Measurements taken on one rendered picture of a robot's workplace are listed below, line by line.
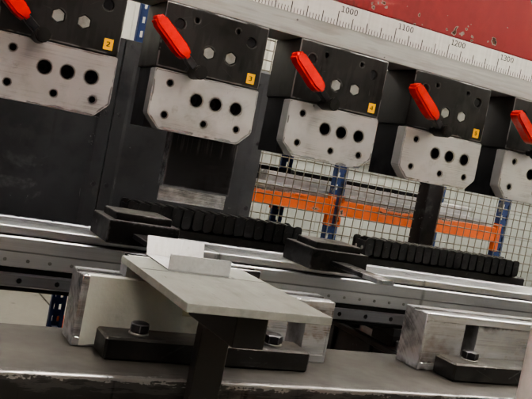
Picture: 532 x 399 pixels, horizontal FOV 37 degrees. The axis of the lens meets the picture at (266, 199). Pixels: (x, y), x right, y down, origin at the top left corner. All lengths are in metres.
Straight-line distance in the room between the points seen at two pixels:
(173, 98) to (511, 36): 0.58
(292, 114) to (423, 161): 0.24
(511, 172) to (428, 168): 0.17
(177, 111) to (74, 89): 0.14
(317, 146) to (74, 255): 0.44
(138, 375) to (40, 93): 0.36
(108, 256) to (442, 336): 0.56
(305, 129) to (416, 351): 0.43
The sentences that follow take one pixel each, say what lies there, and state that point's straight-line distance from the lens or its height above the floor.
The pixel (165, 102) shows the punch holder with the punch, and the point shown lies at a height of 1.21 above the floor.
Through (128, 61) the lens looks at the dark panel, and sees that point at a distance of 1.61.
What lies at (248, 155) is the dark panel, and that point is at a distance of 1.71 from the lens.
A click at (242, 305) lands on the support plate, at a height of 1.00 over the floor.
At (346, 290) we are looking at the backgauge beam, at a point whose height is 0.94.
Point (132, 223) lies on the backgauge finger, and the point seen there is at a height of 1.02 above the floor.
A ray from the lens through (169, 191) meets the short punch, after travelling 1.12.
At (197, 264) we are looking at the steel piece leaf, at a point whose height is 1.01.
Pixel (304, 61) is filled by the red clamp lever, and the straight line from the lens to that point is 1.10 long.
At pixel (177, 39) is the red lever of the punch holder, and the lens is 1.03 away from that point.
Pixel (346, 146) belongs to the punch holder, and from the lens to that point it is 1.18.
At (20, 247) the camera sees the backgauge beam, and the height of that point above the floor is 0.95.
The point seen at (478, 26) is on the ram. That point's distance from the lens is 1.32.
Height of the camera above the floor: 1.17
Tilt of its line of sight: 3 degrees down
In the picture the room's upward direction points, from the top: 11 degrees clockwise
